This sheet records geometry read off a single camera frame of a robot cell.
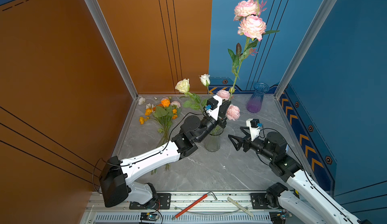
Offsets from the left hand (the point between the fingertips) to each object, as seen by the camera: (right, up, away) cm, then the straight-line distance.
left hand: (229, 100), depth 59 cm
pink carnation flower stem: (+4, -5, +10) cm, 12 cm away
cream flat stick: (+8, -51, +13) cm, 53 cm away
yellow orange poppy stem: (-49, -6, +49) cm, 69 cm away
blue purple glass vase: (+26, +1, +41) cm, 49 cm away
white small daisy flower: (-54, +2, +49) cm, 73 cm away
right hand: (+6, -15, +13) cm, 21 cm away
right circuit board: (+26, -55, +11) cm, 62 cm away
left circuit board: (-36, -55, +12) cm, 66 cm away
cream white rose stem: (-14, -1, +12) cm, 19 cm away
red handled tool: (-15, -50, +13) cm, 54 cm away
